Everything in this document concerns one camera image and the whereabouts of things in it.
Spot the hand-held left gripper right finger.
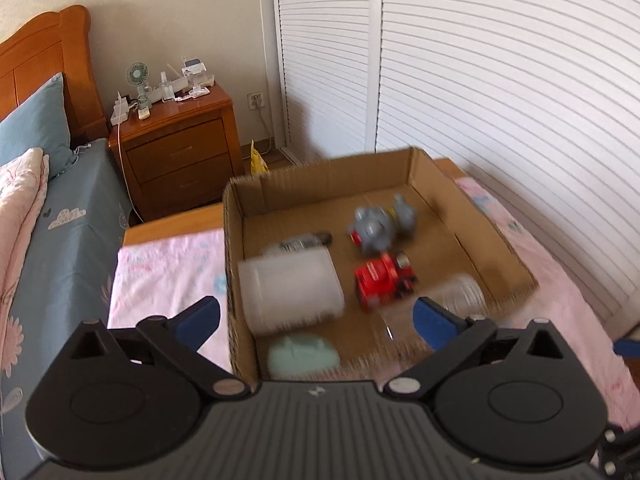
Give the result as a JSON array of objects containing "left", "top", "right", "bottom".
[{"left": 384, "top": 297, "right": 571, "bottom": 402}]

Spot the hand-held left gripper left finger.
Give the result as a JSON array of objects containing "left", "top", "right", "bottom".
[{"left": 70, "top": 296, "right": 249, "bottom": 402}]

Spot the clear plastic jar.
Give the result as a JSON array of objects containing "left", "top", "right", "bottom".
[{"left": 375, "top": 273, "right": 489, "bottom": 342}]

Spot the red toy fire truck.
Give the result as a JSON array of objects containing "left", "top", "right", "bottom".
[{"left": 353, "top": 252, "right": 420, "bottom": 312}]

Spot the white plastic container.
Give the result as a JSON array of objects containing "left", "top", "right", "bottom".
[{"left": 237, "top": 247, "right": 346, "bottom": 337}]

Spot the grey spiky toy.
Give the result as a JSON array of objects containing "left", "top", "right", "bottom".
[{"left": 347, "top": 193, "right": 419, "bottom": 256}]

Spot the mint green case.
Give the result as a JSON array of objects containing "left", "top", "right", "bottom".
[{"left": 267, "top": 333, "right": 341, "bottom": 382}]

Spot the dark transparent case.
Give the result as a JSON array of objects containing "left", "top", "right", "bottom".
[{"left": 279, "top": 231, "right": 334, "bottom": 254}]

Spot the cardboard box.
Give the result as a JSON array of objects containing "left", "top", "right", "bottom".
[{"left": 222, "top": 146, "right": 541, "bottom": 394}]

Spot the blue bed sheet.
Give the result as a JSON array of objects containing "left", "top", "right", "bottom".
[{"left": 0, "top": 137, "right": 147, "bottom": 462}]

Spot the wooden nightstand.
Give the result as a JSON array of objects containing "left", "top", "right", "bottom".
[{"left": 108, "top": 82, "right": 246, "bottom": 224}]

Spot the yellow bag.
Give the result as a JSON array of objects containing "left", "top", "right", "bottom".
[{"left": 249, "top": 139, "right": 271, "bottom": 175}]

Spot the pink floral quilt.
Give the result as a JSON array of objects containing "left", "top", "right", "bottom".
[{"left": 0, "top": 147, "right": 51, "bottom": 377}]

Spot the white power strip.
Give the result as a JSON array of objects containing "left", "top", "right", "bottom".
[{"left": 109, "top": 90, "right": 132, "bottom": 125}]

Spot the white louvered closet door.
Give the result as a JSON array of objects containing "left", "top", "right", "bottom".
[
  {"left": 376, "top": 0, "right": 640, "bottom": 323},
  {"left": 272, "top": 0, "right": 382, "bottom": 162}
]

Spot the white phone stand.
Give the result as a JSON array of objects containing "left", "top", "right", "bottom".
[{"left": 180, "top": 57, "right": 211, "bottom": 97}]

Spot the blue pillow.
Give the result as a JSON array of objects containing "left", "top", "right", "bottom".
[{"left": 0, "top": 72, "right": 77, "bottom": 179}]

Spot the small green desk fan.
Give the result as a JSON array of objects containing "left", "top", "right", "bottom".
[{"left": 124, "top": 61, "right": 152, "bottom": 111}]

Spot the wooden bed headboard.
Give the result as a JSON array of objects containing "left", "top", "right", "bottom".
[{"left": 0, "top": 5, "right": 109, "bottom": 142}]

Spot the white power cable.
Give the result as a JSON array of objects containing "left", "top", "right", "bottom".
[{"left": 116, "top": 122, "right": 144, "bottom": 222}]

